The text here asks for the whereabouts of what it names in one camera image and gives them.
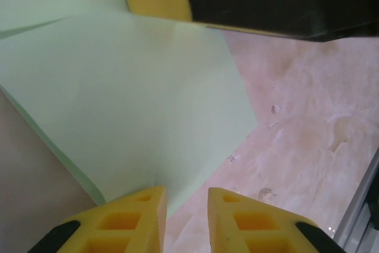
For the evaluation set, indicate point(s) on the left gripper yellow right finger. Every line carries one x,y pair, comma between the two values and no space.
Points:
251,232

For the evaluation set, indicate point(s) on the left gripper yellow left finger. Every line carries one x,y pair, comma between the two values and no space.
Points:
118,229

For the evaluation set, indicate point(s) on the light green paper sheet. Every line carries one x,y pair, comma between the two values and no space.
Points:
118,87

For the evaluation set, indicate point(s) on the long aluminium mounting rail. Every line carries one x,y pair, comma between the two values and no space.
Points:
356,205

